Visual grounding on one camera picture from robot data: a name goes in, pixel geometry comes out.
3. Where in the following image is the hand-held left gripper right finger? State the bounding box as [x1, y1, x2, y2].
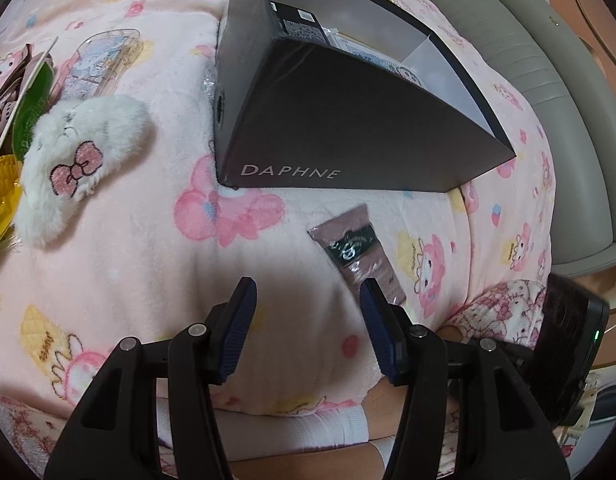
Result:
[359, 277, 571, 480]

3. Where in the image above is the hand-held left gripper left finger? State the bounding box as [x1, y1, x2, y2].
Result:
[44, 276, 259, 480]

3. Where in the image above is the brown sachet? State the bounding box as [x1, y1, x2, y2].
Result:
[308, 204, 407, 307]

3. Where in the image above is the black cardboard box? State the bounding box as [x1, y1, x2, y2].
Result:
[214, 0, 518, 193]

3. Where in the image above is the pink printed blanket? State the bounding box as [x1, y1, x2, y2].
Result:
[0, 0, 556, 461]

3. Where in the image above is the person's leg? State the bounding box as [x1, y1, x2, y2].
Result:
[155, 377, 461, 480]

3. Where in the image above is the white plush bow clip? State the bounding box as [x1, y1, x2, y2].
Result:
[14, 96, 151, 248]

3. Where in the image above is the yellow green snack bag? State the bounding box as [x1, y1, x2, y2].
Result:
[0, 57, 56, 261]

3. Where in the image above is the clear cartoon phone case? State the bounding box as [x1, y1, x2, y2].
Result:
[60, 29, 142, 103]

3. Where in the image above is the black patterned small box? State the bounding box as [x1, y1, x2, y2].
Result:
[270, 2, 335, 47]

